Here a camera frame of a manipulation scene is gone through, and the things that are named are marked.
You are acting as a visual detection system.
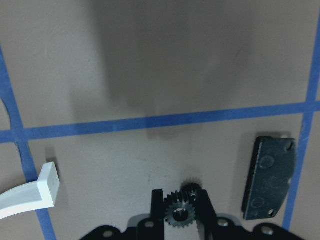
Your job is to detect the white curved plastic bracket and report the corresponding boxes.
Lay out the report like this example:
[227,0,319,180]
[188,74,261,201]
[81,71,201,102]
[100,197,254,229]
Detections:
[0,162,60,219]

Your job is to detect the black brake pad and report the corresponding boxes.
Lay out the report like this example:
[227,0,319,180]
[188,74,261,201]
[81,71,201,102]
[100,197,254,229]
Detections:
[241,136,297,221]

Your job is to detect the black bearing gear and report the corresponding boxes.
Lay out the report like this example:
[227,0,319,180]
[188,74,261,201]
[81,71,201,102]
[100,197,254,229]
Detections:
[164,191,196,228]
[180,177,203,197]

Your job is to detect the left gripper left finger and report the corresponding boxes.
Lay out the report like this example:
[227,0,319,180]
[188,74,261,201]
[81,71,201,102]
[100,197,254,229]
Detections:
[136,189,165,240]

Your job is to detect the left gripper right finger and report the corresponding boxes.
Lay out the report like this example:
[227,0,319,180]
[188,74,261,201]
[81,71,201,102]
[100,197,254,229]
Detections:
[196,189,238,240]

